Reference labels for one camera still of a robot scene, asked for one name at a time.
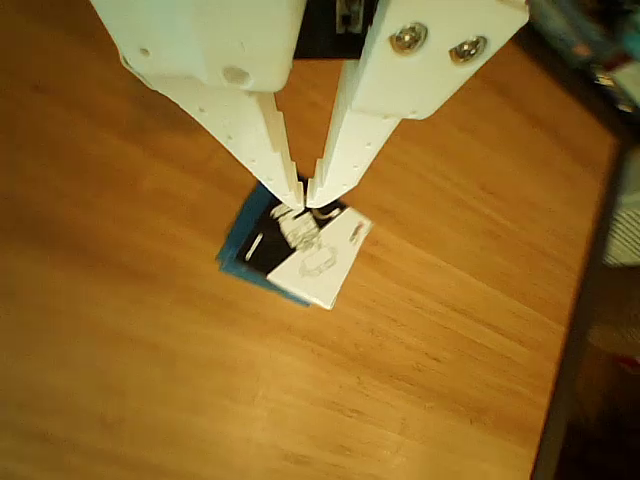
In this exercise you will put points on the black and white servo box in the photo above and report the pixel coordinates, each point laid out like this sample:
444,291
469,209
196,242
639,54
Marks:
315,275

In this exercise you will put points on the blue tape square target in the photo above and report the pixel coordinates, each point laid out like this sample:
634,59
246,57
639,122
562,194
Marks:
245,220

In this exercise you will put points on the colourful printed package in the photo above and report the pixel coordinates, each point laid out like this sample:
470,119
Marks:
590,35

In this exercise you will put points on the striped cloth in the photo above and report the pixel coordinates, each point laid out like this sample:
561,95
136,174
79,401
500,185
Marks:
625,235

